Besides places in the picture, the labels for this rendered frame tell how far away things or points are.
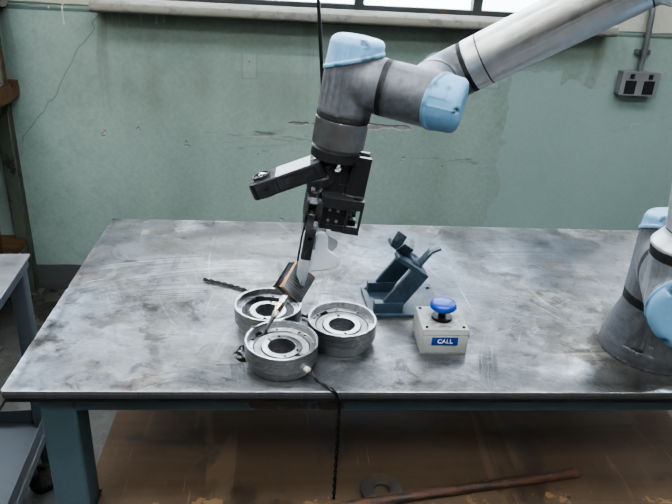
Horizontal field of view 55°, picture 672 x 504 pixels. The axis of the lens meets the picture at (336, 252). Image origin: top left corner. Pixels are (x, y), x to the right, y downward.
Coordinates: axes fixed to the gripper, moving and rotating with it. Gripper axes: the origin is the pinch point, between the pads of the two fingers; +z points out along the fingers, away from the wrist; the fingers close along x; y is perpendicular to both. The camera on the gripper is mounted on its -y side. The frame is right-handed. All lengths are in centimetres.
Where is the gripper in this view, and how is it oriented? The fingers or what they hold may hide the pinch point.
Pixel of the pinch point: (299, 270)
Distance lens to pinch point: 100.0
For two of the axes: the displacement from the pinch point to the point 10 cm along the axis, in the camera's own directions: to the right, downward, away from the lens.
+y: 9.8, 1.5, 1.3
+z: -1.9, 8.9, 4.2
